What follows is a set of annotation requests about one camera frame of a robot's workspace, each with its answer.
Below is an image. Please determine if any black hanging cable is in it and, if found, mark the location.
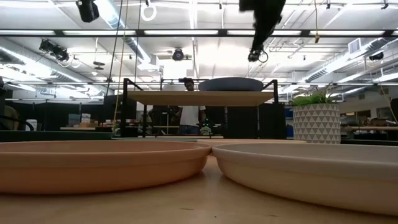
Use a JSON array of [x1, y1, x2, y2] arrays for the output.
[[104, 0, 124, 97]]

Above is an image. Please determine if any black overhead camera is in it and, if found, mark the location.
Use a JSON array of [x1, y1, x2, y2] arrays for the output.
[[75, 0, 101, 24]]

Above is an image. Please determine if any black ceiling spotlight cluster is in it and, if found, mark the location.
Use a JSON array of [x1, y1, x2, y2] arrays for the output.
[[39, 39, 70, 63]]

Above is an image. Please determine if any black rig crossbar with lights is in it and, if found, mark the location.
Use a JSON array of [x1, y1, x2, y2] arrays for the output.
[[0, 29, 398, 39]]

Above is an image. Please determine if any wooden shelf with black frame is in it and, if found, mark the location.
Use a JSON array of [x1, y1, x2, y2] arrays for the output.
[[119, 77, 280, 139]]

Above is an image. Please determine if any blue-grey plate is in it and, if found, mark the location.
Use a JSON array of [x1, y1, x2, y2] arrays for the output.
[[198, 77, 265, 92]]

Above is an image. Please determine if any white ceiling air vent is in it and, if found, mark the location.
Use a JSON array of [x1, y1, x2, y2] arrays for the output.
[[348, 37, 362, 55]]

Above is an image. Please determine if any white triangle-pattern plant pot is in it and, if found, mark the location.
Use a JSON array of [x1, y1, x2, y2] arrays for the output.
[[293, 103, 341, 144]]

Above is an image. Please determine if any person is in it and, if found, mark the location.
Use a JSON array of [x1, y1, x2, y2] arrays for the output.
[[0, 76, 20, 131], [175, 77, 208, 136]]

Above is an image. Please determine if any hanging cable with plug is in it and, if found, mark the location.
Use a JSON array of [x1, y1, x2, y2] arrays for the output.
[[313, 0, 321, 44]]

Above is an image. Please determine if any round black ceiling fixture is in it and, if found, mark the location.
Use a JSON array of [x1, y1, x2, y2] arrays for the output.
[[172, 48, 185, 62]]

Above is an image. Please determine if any green potted plant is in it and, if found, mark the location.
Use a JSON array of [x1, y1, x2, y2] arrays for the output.
[[290, 83, 340, 107]]

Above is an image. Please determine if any blue bin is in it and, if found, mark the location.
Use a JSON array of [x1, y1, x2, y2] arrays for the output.
[[285, 107, 295, 138]]

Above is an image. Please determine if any white looped cable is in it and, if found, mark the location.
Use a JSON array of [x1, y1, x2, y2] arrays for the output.
[[140, 0, 157, 22]]

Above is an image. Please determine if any black curved bar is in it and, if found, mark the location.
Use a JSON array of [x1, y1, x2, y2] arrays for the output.
[[0, 114, 35, 131]]

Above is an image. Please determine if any cream white plastic plate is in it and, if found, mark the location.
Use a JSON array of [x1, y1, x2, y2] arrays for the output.
[[212, 142, 398, 217]]

